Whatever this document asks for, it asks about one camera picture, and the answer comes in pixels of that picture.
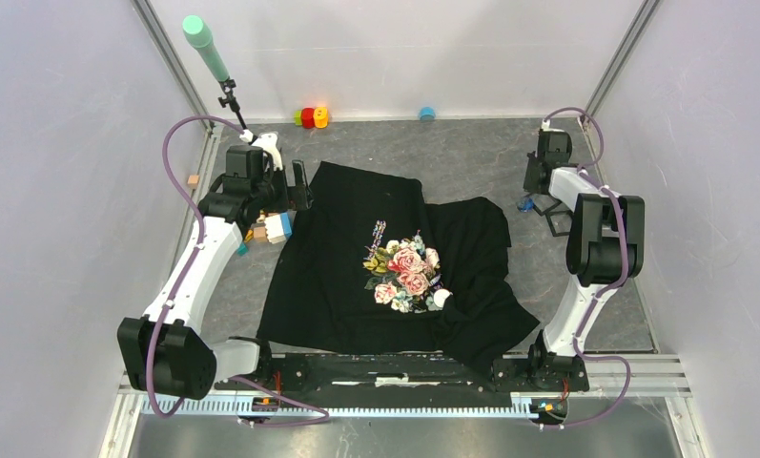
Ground blue round brooch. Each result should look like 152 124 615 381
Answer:
517 197 535 213

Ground black floral t-shirt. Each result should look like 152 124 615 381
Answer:
257 162 539 374

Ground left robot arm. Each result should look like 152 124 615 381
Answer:
116 145 313 400

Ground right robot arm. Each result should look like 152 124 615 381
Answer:
524 125 645 389

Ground white and blue block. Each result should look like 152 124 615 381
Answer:
264 213 292 244

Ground red yellow green toy rings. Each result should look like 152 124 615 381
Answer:
293 106 331 130

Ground blue cup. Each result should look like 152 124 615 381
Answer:
418 106 437 122

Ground green microphone on stand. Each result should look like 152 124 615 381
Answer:
181 15 247 129

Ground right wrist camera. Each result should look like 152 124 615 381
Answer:
539 119 566 135

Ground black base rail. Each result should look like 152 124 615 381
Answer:
249 353 590 408

